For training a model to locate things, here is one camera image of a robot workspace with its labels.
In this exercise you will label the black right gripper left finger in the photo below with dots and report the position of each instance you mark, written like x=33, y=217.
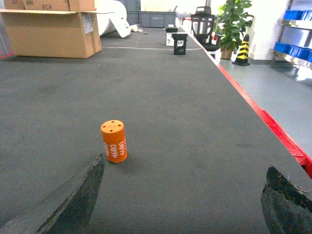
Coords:
x=67, y=210

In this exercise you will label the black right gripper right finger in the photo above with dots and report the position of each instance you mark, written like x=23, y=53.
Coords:
x=286, y=204

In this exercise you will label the orange cylindrical cap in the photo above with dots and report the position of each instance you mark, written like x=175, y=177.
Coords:
x=114, y=140

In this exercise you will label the steel shelf rack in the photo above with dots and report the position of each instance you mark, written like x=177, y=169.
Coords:
x=294, y=43

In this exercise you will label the yellow black traffic cone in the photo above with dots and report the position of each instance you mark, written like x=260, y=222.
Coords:
x=243, y=53

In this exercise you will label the large cardboard box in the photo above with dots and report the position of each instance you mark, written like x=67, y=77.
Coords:
x=57, y=34

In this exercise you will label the white foam roll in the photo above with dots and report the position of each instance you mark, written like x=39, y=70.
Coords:
x=112, y=16

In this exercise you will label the white sign box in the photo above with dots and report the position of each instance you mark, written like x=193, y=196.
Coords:
x=169, y=38

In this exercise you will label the green potted plant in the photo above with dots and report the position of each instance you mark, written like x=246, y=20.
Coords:
x=232, y=25

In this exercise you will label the black bin with label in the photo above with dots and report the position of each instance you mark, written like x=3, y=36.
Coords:
x=180, y=39

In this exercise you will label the grey plastic crate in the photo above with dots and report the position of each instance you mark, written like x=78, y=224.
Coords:
x=151, y=19

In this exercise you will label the black office chair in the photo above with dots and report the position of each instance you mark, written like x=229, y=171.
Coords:
x=202, y=28

